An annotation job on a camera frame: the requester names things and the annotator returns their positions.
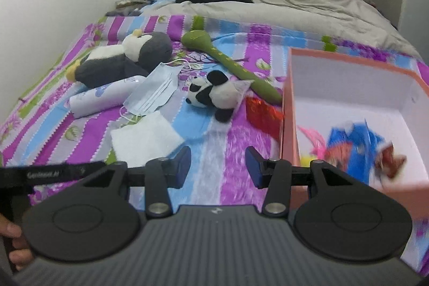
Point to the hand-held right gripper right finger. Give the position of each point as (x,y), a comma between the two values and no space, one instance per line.
(254,168)

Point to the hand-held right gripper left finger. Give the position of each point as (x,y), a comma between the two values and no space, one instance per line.
(182,168)

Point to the pink yellow feather toy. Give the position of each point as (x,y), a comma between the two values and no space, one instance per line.
(313,140)

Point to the blue face mask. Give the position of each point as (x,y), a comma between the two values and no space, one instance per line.
(150,91)

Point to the blue snack packet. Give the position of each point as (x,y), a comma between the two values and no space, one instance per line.
(355,145)

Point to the pink cardboard box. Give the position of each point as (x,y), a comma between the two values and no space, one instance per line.
(352,81)

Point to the person's left hand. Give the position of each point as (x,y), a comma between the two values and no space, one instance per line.
(18,256)

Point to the red shiny packet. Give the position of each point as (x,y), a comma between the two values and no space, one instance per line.
(263,115)

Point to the panda plush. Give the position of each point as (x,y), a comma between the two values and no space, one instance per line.
(221,91)

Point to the white spray can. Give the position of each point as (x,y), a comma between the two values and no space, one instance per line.
(97,98)

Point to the grey white penguin plush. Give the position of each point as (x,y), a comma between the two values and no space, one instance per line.
(100,68)

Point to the green plush stick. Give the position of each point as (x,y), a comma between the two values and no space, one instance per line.
(197,38)

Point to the dark grey cloth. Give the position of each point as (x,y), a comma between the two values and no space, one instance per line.
(122,13)

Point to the grey duvet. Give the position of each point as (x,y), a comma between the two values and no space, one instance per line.
(318,11)

